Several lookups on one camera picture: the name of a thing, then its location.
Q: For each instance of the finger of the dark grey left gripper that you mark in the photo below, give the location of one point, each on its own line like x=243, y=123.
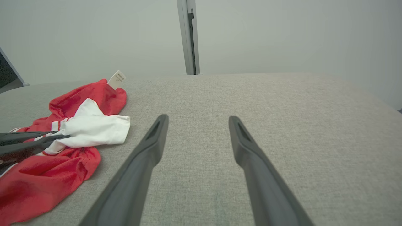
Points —
x=15, y=152
x=15, y=138

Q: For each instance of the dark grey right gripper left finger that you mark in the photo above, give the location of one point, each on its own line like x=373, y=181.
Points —
x=122, y=201

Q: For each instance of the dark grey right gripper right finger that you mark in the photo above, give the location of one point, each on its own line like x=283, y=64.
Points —
x=270, y=201

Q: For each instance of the red shirt with white sleeves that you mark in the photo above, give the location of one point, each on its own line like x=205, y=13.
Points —
x=40, y=185

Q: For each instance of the grey double partition post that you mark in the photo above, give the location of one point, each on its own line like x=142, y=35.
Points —
x=188, y=37

